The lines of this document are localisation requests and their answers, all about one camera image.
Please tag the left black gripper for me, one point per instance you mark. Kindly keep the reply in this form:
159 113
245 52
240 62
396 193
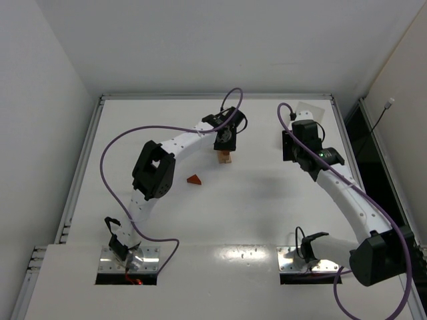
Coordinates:
225 145

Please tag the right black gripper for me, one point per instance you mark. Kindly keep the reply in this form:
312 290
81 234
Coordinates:
287 146

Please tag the light wood plank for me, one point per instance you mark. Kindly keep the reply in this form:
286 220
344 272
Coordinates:
224 159

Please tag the white perforated box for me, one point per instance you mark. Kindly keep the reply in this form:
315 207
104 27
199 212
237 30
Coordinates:
312 111

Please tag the red-brown triangle block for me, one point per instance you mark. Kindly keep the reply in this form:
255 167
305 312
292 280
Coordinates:
194 179

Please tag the red-brown arch block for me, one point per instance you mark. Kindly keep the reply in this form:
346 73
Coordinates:
224 153

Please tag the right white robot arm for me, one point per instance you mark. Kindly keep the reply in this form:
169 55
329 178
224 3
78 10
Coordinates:
380 251

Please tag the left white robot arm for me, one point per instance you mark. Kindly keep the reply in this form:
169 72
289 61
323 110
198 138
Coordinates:
153 173

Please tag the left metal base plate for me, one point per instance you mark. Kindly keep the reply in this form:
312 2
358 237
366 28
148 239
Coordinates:
144 260

